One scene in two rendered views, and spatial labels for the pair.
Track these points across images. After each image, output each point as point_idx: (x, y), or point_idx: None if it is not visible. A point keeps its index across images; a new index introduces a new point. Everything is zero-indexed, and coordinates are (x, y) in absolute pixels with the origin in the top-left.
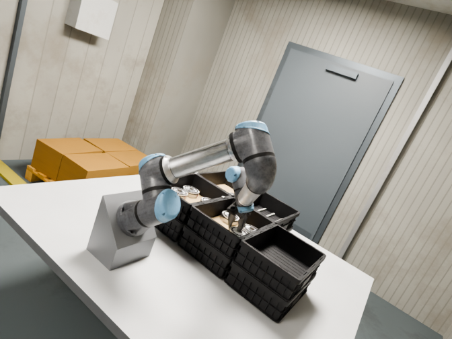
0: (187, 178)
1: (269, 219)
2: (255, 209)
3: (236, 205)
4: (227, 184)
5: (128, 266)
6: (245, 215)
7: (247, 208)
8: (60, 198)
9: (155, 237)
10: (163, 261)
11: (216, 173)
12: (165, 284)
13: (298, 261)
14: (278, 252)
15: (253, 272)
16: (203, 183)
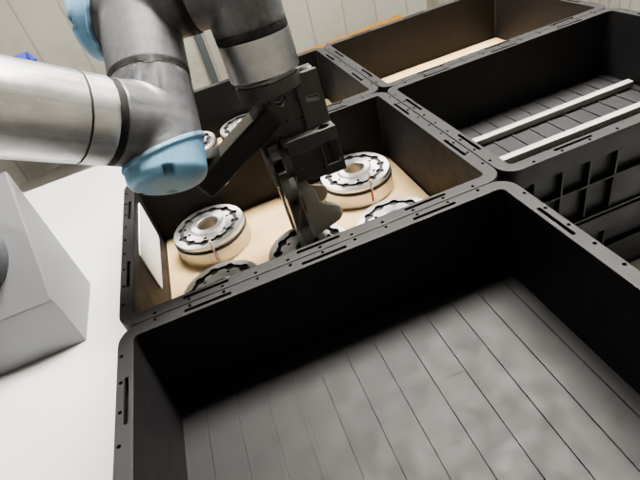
0: None
1: (474, 161)
2: (565, 101)
3: (221, 150)
4: (503, 35)
5: (4, 379)
6: (281, 182)
7: (130, 175)
8: (62, 204)
9: (45, 301)
10: (105, 358)
11: (423, 17)
12: (29, 450)
13: (618, 406)
14: (501, 335)
15: None
16: (330, 71)
